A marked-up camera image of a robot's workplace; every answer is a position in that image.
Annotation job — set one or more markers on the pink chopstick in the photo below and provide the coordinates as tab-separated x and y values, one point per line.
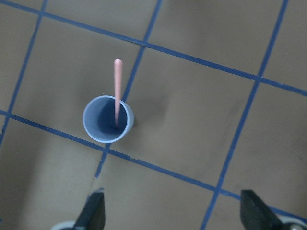
118	67

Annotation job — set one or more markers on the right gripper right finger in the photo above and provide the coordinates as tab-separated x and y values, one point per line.
255	214

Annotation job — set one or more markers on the light blue cup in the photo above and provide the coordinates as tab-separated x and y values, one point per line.
99	119

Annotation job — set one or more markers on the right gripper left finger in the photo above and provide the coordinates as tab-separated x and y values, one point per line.
93	215

